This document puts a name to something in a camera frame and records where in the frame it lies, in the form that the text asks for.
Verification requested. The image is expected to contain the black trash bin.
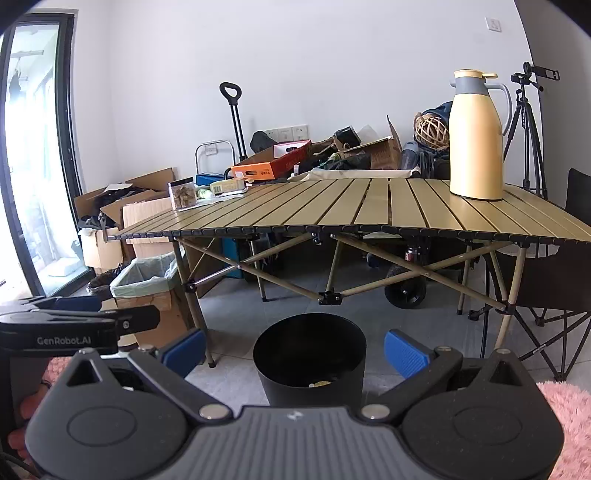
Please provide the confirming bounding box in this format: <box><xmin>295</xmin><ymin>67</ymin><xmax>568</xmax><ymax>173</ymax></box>
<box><xmin>252</xmin><ymin>313</ymin><xmax>368</xmax><ymax>408</ymax></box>

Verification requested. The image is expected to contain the dark clothes pile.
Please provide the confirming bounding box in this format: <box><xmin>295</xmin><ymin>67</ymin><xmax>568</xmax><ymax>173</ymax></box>
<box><xmin>295</xmin><ymin>152</ymin><xmax>372</xmax><ymax>172</ymax></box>

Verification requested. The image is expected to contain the person's left hand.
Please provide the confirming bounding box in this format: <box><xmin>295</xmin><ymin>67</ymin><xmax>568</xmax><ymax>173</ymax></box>
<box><xmin>7</xmin><ymin>381</ymin><xmax>51</xmax><ymax>464</ymax></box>

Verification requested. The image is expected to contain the small yellow box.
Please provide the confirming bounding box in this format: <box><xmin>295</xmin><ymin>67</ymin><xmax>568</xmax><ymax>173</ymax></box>
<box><xmin>209</xmin><ymin>178</ymin><xmax>247</xmax><ymax>193</ymax></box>

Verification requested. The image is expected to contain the open cardboard box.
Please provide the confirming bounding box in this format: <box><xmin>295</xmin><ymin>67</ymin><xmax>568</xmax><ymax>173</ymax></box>
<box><xmin>74</xmin><ymin>167</ymin><xmax>178</xmax><ymax>217</ymax></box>

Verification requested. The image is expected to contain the white metal frame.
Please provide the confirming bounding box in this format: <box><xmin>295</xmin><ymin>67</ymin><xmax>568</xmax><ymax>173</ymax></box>
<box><xmin>194</xmin><ymin>140</ymin><xmax>235</xmax><ymax>175</ymax></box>

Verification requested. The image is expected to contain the clear jar with snacks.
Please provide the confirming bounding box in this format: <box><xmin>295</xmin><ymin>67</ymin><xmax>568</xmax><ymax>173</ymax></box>
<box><xmin>167</xmin><ymin>178</ymin><xmax>198</xmax><ymax>212</ymax></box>

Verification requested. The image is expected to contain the bin with black bag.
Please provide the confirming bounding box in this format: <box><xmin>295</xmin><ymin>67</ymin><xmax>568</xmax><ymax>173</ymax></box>
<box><xmin>85</xmin><ymin>272</ymin><xmax>118</xmax><ymax>298</ymax></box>

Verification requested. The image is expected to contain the black pull handle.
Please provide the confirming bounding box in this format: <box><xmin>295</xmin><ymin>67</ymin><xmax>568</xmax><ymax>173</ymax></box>
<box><xmin>219</xmin><ymin>82</ymin><xmax>247</xmax><ymax>164</ymax></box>

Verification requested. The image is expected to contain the cardboard box with green liner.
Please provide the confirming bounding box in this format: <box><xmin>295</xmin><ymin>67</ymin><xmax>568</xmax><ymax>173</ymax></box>
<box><xmin>110</xmin><ymin>256</ymin><xmax>195</xmax><ymax>352</ymax></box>

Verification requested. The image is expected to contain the wicker ball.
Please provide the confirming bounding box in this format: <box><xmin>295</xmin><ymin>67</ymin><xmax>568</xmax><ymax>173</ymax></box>
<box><xmin>414</xmin><ymin>113</ymin><xmax>451</xmax><ymax>149</ymax></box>

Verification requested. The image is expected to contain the grey hair dryer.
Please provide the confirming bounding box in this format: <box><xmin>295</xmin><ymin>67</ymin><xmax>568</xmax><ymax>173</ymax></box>
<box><xmin>401</xmin><ymin>140</ymin><xmax>421</xmax><ymax>171</ymax></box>

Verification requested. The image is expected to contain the black wagon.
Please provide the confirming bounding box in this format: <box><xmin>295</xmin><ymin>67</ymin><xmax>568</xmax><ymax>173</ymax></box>
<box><xmin>365</xmin><ymin>235</ymin><xmax>467</xmax><ymax>310</ymax></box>

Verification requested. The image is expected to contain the black folding chair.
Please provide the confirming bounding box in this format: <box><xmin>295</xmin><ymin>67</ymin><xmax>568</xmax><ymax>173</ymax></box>
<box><xmin>468</xmin><ymin>168</ymin><xmax>591</xmax><ymax>381</ymax></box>

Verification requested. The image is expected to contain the yellow thermos jug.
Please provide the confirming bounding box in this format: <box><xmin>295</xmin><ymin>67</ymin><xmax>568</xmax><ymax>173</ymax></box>
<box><xmin>449</xmin><ymin>69</ymin><xmax>512</xmax><ymax>200</ymax></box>

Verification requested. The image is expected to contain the pale cardboard box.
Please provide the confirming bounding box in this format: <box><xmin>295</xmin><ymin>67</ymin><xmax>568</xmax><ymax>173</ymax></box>
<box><xmin>81</xmin><ymin>226</ymin><xmax>123</xmax><ymax>271</ymax></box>

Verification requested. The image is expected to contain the brown cardboard box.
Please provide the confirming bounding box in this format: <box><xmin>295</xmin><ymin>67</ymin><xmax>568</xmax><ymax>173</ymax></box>
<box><xmin>318</xmin><ymin>115</ymin><xmax>403</xmax><ymax>171</ymax></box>

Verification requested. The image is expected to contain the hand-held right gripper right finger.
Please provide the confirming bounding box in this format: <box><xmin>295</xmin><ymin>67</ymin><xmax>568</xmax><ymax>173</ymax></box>
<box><xmin>360</xmin><ymin>329</ymin><xmax>527</xmax><ymax>422</ymax></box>

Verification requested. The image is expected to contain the orange cardboard box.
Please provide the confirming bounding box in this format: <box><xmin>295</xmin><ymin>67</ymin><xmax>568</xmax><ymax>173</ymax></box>
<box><xmin>230</xmin><ymin>140</ymin><xmax>314</xmax><ymax>182</ymax></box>

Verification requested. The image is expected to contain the black camera tripod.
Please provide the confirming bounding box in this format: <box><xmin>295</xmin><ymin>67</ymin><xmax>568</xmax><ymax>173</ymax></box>
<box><xmin>502</xmin><ymin>62</ymin><xmax>560</xmax><ymax>199</ymax></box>

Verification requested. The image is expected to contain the corrugated cardboard box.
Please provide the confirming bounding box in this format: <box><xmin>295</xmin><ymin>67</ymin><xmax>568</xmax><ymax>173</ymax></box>
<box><xmin>121</xmin><ymin>196</ymin><xmax>176</xmax><ymax>259</ymax></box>

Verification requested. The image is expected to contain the black garment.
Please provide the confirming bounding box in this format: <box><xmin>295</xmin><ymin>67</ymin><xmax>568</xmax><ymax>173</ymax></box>
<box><xmin>76</xmin><ymin>185</ymin><xmax>139</xmax><ymax>229</ymax></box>

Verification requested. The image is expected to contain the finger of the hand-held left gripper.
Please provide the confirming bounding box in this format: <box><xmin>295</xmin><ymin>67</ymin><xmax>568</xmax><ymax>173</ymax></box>
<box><xmin>16</xmin><ymin>295</ymin><xmax>103</xmax><ymax>315</ymax></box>
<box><xmin>0</xmin><ymin>305</ymin><xmax>161</xmax><ymax>335</ymax></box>

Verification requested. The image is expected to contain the black door frame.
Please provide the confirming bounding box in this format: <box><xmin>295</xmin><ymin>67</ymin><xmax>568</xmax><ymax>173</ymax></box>
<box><xmin>0</xmin><ymin>13</ymin><xmax>93</xmax><ymax>298</ymax></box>

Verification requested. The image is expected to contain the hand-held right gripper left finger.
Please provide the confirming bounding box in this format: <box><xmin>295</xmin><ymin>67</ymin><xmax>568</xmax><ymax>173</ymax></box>
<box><xmin>65</xmin><ymin>329</ymin><xmax>232</xmax><ymax>422</ymax></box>

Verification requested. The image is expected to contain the white paper sheet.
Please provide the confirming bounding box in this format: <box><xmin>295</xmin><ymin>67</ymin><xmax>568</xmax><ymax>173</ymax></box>
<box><xmin>196</xmin><ymin>190</ymin><xmax>252</xmax><ymax>204</ymax></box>

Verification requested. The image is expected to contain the olive folding table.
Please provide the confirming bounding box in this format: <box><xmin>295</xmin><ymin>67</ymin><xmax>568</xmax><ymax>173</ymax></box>
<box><xmin>104</xmin><ymin>178</ymin><xmax>591</xmax><ymax>370</ymax></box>

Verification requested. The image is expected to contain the black duffel bag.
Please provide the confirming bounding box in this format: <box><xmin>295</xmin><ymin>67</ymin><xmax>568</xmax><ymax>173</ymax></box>
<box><xmin>418</xmin><ymin>150</ymin><xmax>452</xmax><ymax>181</ymax></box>

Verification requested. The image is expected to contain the black fabric bag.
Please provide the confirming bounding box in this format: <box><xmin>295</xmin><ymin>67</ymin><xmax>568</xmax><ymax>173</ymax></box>
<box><xmin>249</xmin><ymin>233</ymin><xmax>278</xmax><ymax>273</ymax></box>

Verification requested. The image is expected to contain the black cap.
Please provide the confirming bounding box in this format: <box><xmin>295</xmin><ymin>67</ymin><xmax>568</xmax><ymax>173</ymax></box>
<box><xmin>249</xmin><ymin>130</ymin><xmax>278</xmax><ymax>155</ymax></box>

